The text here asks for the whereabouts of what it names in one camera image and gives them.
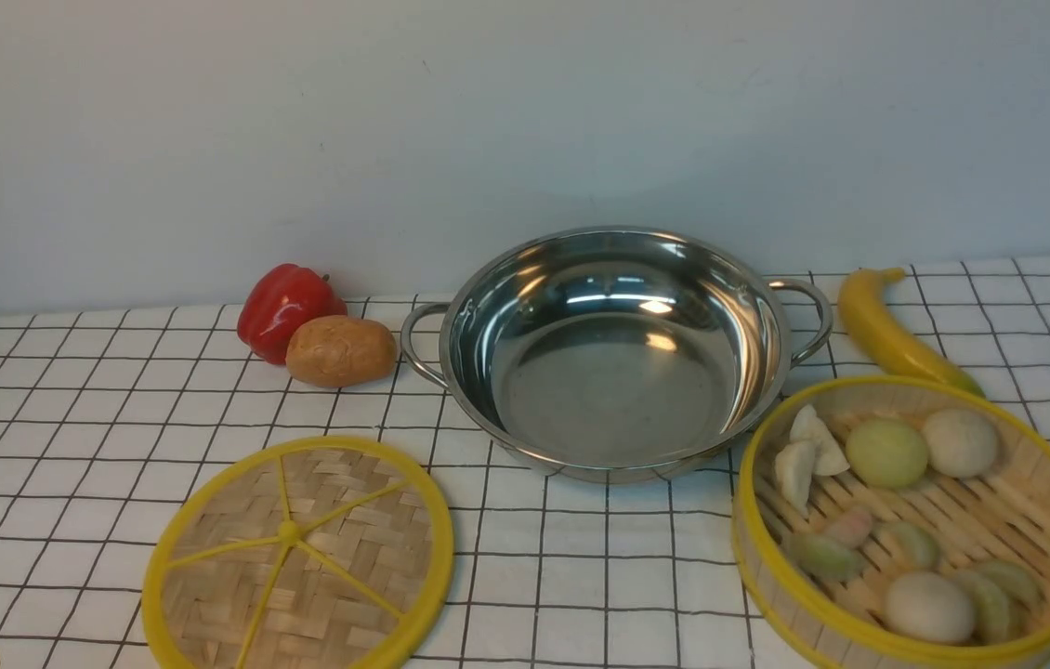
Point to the woven bamboo steamer lid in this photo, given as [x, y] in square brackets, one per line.
[324, 552]

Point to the bamboo steamer basket yellow rim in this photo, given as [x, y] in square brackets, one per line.
[1003, 515]

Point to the brown potato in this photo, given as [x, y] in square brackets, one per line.
[341, 351]

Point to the red bell pepper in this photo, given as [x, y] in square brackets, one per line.
[282, 301]

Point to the white dumpling lower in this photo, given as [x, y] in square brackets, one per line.
[793, 473]

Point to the white dumpling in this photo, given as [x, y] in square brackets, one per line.
[808, 427]
[793, 473]

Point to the green dumpling left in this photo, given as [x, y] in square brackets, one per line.
[824, 557]

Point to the green dumpling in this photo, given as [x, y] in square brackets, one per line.
[918, 549]
[996, 617]
[824, 557]
[1014, 580]

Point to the white dumpling upper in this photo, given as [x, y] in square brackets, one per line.
[808, 427]

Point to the pink dumpling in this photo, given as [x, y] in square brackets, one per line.
[853, 527]

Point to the pale green round bun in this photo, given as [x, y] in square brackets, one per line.
[887, 453]

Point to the green dumpling middle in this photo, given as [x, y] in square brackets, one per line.
[918, 549]

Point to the yellow banana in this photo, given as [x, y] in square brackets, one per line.
[880, 336]

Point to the white round bun front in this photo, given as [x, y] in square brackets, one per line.
[928, 607]

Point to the white round bun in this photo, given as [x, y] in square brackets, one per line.
[928, 607]
[961, 443]

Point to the green dumpling right front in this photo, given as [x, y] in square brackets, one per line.
[996, 617]

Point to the green dumpling far right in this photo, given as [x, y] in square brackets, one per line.
[1014, 580]

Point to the stainless steel two-handled pot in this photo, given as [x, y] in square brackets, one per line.
[617, 355]

